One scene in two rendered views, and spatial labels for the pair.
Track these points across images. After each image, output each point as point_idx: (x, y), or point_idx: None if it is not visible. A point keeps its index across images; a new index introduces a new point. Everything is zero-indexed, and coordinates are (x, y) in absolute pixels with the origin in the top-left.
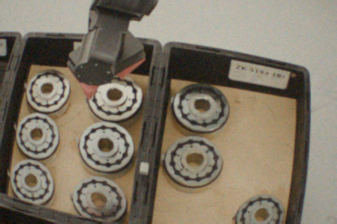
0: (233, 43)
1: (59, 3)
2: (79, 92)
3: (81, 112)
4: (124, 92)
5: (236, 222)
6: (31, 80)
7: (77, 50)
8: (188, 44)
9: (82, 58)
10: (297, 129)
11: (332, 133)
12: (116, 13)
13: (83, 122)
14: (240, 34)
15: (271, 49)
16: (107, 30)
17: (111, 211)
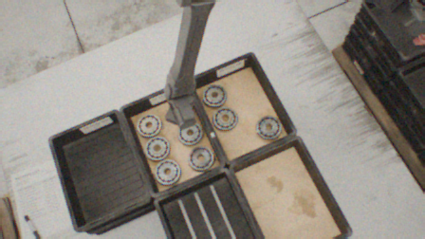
0: (205, 54)
1: (116, 76)
2: (163, 116)
3: (170, 123)
4: None
5: (259, 135)
6: (138, 125)
7: (167, 114)
8: (196, 75)
9: (180, 122)
10: (259, 80)
11: (274, 65)
12: (180, 96)
13: (174, 127)
14: (205, 47)
15: (222, 46)
16: (183, 105)
17: (209, 159)
